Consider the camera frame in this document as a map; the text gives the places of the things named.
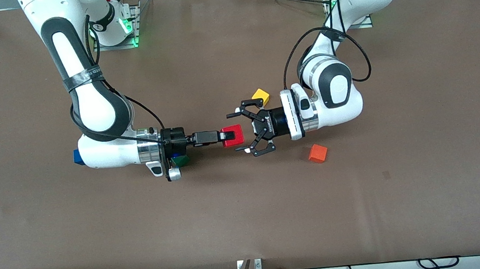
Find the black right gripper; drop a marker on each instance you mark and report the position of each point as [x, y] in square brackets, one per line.
[176, 141]

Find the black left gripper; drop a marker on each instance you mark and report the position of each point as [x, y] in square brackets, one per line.
[275, 125]

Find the red cube block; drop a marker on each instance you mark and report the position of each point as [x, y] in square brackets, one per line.
[239, 134]

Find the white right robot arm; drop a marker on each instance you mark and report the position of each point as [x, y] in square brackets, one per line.
[89, 101]

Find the green cube block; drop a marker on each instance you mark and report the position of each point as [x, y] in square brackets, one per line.
[181, 160]

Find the yellow cube block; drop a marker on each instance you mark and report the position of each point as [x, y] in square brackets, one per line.
[260, 93]

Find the orange cube block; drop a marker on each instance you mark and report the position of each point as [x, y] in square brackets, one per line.
[318, 153]

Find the blue cube block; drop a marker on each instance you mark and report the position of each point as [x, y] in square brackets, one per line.
[77, 157]

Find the brown table cover mat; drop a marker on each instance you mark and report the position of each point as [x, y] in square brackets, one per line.
[247, 205]

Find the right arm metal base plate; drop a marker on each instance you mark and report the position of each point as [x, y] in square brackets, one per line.
[123, 45]

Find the white metal bracket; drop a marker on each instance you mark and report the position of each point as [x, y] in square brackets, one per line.
[240, 266]
[258, 264]

